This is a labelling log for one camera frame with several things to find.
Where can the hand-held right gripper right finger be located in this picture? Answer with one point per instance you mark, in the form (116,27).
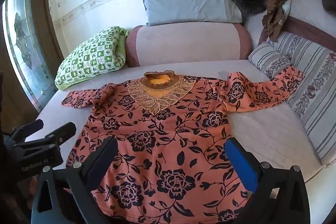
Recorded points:
(240,163)

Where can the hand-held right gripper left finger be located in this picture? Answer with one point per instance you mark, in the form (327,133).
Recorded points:
(101,161)

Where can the orange floral sweater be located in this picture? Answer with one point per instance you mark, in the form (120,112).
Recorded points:
(170,134)

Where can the green checkered pillow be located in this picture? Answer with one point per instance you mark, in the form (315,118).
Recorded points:
(89,56)

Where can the small striped floral pillow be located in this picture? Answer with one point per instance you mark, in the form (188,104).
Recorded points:
(270,58)

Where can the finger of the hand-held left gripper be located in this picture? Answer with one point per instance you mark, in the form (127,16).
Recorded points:
(26,129)
(59,134)

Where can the lilac sofa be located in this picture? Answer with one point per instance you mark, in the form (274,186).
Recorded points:
(262,132)

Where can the pink bolster cushion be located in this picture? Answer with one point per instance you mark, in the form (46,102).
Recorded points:
(183,43)

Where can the large striped floral cushion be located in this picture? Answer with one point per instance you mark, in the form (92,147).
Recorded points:
(315,82)

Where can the stained glass door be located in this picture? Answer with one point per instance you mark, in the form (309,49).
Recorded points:
(23,43)

